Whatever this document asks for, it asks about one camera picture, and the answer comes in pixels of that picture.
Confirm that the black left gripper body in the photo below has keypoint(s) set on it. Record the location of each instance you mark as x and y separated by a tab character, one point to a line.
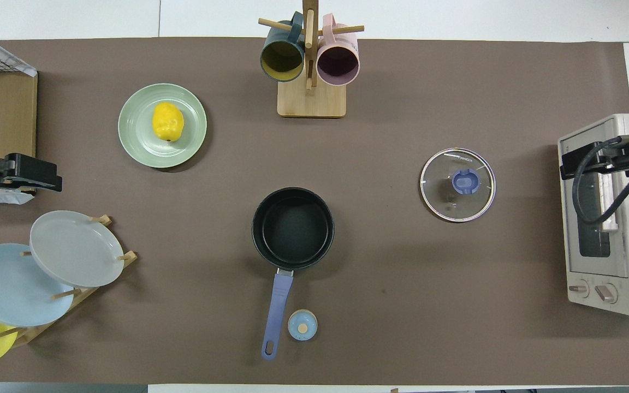
6	174

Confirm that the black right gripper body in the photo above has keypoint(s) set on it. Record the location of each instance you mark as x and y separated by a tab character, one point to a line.
625	155

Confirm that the glass lid blue knob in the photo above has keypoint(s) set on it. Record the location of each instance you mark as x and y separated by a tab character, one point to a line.
457	185

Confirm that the yellow potato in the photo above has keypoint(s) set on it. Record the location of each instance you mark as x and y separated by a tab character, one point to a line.
168	122

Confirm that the grey plate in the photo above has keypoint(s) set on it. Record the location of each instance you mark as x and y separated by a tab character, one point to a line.
74	248

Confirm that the pale green plate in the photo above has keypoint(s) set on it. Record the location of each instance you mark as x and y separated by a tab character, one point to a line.
134	143

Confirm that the light blue plate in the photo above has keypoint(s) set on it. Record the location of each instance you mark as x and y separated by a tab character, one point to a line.
9	286

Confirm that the marble patterned white cloth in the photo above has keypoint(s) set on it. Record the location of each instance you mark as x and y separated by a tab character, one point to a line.
15	59

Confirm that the wooden dish rack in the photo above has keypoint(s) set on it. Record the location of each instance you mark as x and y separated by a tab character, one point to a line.
36	332

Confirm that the brown table mat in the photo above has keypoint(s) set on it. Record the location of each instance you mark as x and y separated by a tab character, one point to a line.
402	300

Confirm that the pink mug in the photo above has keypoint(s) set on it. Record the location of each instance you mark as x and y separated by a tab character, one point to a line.
338	64

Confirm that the dark teal mug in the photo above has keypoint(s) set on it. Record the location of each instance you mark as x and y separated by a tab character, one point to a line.
282	59

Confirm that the wooden mug tree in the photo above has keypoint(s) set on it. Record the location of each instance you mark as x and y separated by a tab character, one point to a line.
312	103

